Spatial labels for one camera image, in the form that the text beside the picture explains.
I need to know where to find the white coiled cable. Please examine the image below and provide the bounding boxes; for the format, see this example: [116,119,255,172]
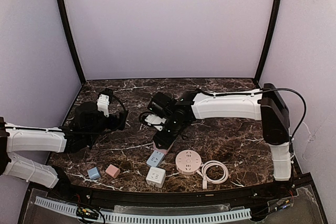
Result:
[197,160,229,189]

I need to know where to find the black front frame rail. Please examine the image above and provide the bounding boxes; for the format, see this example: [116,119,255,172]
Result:
[31,175,310,209]

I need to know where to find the black frame post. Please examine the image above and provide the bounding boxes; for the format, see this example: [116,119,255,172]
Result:
[253,0,281,86]
[57,0,86,85]

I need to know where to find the white cube socket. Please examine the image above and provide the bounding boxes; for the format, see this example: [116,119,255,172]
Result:
[146,167,166,188]

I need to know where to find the round pink socket hub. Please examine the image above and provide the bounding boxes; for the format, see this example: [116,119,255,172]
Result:
[175,150,202,175]

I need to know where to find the black right frame post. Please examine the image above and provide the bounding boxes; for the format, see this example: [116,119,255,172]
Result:
[253,0,281,86]

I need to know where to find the light blue power strip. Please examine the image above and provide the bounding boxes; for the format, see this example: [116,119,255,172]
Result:
[146,151,165,167]

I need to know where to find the white slotted cable duct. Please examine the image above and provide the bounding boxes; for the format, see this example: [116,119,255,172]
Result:
[34,196,251,223]

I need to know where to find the small blue plug adapter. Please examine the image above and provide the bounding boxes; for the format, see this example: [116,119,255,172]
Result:
[87,167,101,180]

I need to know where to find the black left frame post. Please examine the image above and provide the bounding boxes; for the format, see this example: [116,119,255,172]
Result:
[57,0,86,85]

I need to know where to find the small pink plug adapter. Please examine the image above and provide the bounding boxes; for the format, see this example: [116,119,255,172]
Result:
[105,164,120,178]

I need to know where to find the pink cube socket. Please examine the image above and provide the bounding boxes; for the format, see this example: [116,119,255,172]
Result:
[153,142,173,155]

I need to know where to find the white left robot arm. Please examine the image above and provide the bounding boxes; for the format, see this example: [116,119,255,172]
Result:
[1,102,128,188]

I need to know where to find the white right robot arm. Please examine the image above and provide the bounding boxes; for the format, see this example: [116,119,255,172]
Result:
[139,83,294,182]

